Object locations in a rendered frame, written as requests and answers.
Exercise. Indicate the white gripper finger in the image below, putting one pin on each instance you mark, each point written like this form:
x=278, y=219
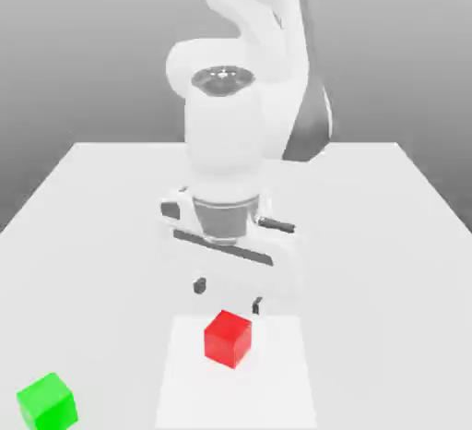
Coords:
x=257, y=305
x=199, y=285

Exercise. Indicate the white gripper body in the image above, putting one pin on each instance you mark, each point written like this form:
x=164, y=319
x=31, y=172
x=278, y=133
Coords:
x=236, y=269

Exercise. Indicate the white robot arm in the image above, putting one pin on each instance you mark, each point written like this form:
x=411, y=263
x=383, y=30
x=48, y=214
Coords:
x=221, y=134

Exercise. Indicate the small red cube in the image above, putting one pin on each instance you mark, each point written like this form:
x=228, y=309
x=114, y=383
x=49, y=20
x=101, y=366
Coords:
x=225, y=341

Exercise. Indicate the small green cube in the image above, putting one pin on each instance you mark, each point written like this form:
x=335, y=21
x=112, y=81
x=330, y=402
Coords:
x=46, y=402

